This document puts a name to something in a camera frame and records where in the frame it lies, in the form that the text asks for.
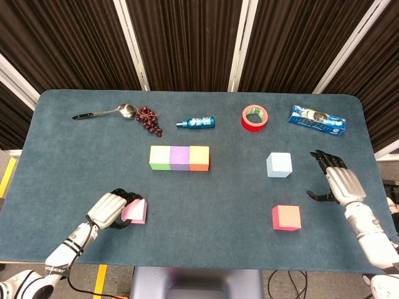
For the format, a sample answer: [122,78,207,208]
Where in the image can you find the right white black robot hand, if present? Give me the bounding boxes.
[306,149,367,207]

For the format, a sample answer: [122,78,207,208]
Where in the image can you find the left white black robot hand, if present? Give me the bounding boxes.
[87,188,145,230]

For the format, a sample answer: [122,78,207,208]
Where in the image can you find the light pink foam cube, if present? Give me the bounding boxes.
[120,199,148,224]

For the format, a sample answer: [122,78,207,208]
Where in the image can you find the red foam cube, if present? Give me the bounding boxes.
[272,204,302,232]

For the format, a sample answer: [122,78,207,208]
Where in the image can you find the light blue foam cube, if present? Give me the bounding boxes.
[266,152,293,178]

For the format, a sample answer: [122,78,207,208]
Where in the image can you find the green foam cube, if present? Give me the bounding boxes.
[149,145,171,171]

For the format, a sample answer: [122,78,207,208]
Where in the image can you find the purple foam cube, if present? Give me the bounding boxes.
[169,146,191,171]

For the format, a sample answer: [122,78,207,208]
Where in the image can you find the orange foam cube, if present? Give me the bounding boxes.
[188,145,210,171]

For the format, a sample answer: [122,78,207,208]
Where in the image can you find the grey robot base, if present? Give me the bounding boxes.
[129,267,265,299]

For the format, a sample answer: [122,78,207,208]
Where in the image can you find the black equipment box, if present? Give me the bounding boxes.
[382,179,399,203]

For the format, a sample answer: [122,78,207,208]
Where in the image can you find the blue cookie box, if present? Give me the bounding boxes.
[288,105,348,137]

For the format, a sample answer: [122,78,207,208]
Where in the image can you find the yellow floor tape strip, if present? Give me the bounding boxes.
[92,264,108,299]
[0,157,16,199]

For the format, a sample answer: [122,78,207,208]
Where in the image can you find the blue-grey felt table cloth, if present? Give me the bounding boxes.
[12,89,387,275]

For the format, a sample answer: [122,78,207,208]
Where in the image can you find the dark red plastic grapes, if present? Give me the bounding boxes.
[135,106,163,138]

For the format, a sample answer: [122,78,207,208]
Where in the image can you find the red tape roll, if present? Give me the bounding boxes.
[240,104,270,133]

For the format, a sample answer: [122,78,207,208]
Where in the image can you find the dark brown pleated curtain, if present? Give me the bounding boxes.
[238,0,375,93]
[322,0,399,153]
[0,0,143,94]
[126,0,247,92]
[0,81,36,151]

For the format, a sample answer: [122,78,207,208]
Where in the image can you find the blue spray bottle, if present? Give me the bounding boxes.
[175,116,216,130]

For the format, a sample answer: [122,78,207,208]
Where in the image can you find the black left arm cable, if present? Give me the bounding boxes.
[67,214,100,295]

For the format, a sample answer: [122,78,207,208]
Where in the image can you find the white partition post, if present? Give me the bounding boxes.
[375,146,399,162]
[312,0,392,95]
[112,0,151,92]
[227,0,259,93]
[0,52,41,112]

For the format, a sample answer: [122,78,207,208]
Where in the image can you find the metal spoon with black handle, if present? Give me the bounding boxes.
[72,103,137,121]

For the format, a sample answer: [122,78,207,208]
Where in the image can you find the black floor cables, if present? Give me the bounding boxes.
[267,269,309,299]

